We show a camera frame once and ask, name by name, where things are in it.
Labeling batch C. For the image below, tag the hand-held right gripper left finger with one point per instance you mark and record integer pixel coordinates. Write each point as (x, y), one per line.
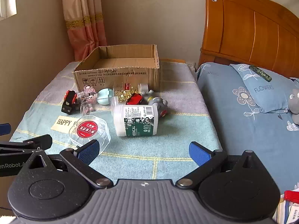
(90, 151)

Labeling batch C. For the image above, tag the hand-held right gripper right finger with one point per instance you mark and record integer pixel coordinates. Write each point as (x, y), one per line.
(198, 152)

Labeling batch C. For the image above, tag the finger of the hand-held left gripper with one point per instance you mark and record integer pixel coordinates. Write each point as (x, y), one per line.
(4, 129)
(35, 142)

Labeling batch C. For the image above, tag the clear round box red label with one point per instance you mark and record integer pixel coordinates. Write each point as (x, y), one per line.
(90, 130)

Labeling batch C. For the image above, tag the black red toy car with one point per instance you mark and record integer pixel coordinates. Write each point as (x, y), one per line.
(69, 101)

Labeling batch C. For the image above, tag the white bottle with green label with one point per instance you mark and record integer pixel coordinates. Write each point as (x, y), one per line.
(137, 121)

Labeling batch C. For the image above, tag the grey cat toy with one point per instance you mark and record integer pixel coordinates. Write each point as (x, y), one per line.
(156, 102)

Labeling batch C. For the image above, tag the cardboard box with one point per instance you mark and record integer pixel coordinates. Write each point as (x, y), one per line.
(116, 74)

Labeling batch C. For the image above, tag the blue flowered bed sheet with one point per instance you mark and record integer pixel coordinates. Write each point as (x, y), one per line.
(233, 133)

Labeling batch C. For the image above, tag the pink clear figurine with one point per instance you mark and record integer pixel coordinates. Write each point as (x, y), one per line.
(90, 95)

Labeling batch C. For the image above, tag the teal egg-shaped case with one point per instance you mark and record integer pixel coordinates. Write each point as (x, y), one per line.
(104, 96)

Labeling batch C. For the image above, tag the jar of yellow capsules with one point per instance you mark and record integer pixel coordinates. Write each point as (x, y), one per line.
(123, 92)

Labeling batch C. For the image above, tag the blue flowered pillow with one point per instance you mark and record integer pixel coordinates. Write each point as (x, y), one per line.
(264, 95)

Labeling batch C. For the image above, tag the dark green patterned remote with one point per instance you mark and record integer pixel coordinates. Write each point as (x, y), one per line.
(260, 73)

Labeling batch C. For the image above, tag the red packet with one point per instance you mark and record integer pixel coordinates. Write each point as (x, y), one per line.
(292, 194)

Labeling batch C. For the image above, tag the stack of papers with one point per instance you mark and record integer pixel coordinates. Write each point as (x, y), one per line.
(288, 211)

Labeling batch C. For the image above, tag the grey plush toy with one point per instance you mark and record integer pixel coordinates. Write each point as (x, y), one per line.
(294, 101)

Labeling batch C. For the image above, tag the wooden bed headboard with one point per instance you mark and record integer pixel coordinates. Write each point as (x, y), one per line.
(245, 28)

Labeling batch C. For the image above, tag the pink curtain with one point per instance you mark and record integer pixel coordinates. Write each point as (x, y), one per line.
(81, 16)

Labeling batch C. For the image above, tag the white wall socket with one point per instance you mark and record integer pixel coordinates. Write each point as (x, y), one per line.
(190, 65)

